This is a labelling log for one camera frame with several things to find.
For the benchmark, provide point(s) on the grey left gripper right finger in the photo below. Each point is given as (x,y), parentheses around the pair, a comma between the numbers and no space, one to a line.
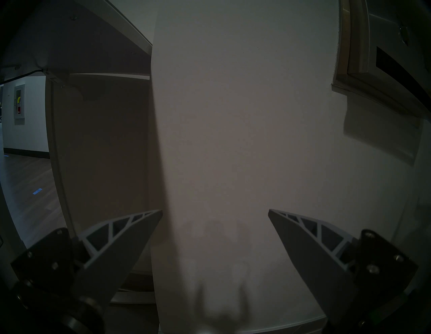
(320,259)

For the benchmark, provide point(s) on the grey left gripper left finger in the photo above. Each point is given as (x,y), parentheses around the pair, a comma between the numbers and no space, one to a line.
(111,256)

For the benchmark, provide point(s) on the stainless steel dispenser door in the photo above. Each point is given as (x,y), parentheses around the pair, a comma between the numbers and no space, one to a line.
(384,30)

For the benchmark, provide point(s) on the wall fire extinguisher cabinet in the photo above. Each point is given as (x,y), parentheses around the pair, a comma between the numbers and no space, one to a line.
(19,111)

